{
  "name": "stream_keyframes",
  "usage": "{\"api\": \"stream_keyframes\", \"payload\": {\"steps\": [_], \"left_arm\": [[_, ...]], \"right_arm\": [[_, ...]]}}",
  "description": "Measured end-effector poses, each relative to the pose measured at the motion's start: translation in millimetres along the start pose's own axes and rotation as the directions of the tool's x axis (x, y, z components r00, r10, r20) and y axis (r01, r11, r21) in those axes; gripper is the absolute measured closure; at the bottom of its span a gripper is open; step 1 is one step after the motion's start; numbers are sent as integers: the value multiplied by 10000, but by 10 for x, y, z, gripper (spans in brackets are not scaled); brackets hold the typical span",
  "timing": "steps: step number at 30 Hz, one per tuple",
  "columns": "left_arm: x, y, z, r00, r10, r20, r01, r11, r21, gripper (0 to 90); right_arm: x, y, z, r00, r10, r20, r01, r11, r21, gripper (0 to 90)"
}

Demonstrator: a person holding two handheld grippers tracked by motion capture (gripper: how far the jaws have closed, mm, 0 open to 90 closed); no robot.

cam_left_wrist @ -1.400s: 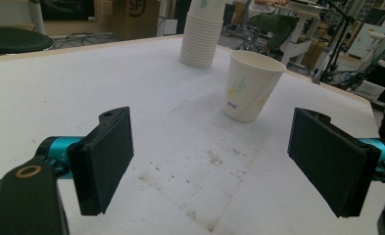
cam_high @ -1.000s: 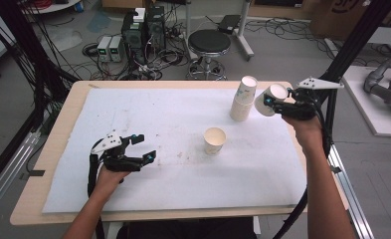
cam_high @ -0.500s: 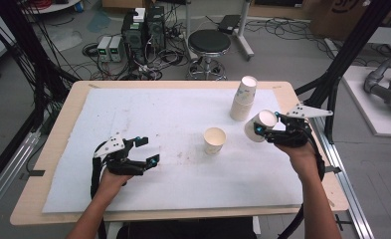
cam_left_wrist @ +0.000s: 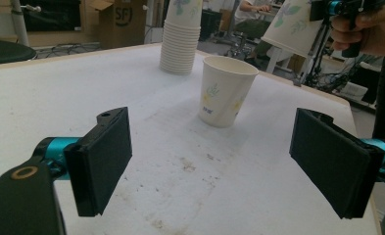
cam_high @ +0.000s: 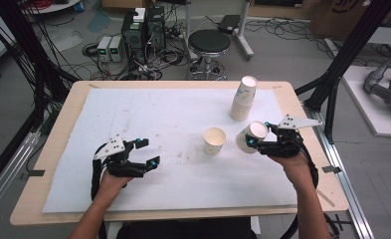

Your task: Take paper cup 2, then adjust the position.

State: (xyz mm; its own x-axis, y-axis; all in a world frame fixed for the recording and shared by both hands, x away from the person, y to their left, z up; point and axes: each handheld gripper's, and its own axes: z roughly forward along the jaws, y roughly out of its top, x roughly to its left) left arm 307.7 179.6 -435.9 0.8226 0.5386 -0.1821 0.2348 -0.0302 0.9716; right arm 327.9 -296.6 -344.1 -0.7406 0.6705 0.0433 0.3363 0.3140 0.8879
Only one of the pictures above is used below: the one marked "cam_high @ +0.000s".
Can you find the white platform board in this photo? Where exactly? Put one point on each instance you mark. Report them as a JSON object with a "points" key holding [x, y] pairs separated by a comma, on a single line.
{"points": [[372, 113]]}

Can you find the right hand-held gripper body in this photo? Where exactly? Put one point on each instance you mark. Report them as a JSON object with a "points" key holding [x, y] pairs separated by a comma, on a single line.
{"points": [[286, 147]]}

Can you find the aluminium rail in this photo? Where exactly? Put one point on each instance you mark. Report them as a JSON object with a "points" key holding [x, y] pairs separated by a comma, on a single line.
{"points": [[339, 159], [7, 176]]}

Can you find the brown cardboard box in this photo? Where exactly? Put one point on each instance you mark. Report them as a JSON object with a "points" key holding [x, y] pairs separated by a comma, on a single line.
{"points": [[335, 16]]}

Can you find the round white table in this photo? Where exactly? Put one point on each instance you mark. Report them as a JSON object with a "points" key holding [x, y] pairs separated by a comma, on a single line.
{"points": [[50, 6]]}

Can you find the person's dark trousers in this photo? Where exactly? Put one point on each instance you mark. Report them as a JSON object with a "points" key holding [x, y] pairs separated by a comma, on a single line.
{"points": [[183, 230]]}

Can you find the small white box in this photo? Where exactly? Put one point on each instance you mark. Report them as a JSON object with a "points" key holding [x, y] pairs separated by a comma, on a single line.
{"points": [[139, 15]]}

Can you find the black computer tower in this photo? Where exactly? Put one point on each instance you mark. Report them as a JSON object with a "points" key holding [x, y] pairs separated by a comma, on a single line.
{"points": [[156, 30], [133, 36]]}

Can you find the black metal frame post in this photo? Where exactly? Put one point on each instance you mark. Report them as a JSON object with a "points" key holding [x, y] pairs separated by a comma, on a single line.
{"points": [[27, 43], [352, 46]]}

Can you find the person's right hand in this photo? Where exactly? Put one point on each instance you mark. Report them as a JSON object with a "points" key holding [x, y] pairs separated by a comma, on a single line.
{"points": [[297, 172]]}

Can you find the stack of paper cups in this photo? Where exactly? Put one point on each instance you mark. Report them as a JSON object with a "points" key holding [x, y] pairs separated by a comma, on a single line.
{"points": [[242, 104]]}

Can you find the white table mat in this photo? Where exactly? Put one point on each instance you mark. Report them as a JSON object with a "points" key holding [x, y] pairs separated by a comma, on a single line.
{"points": [[183, 186]]}

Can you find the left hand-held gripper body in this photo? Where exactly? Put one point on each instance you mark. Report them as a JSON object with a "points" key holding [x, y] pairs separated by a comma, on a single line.
{"points": [[123, 167]]}

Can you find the black tape strip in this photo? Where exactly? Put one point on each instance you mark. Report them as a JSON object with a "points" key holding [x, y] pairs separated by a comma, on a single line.
{"points": [[331, 169], [36, 173]]}

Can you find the white paper cup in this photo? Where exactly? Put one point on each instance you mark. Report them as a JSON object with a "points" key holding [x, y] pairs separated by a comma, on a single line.
{"points": [[214, 142], [247, 132]]}

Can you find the white bench power supply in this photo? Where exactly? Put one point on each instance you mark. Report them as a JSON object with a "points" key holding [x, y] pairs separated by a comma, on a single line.
{"points": [[103, 48], [116, 48]]}

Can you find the black round stool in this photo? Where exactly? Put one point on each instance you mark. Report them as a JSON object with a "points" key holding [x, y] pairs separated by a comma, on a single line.
{"points": [[209, 41]]}

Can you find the person's left hand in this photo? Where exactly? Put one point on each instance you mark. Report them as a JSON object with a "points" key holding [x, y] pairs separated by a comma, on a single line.
{"points": [[111, 187]]}

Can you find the flat black device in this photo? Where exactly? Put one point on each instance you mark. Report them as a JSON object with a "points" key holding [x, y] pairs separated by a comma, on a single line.
{"points": [[229, 23]]}

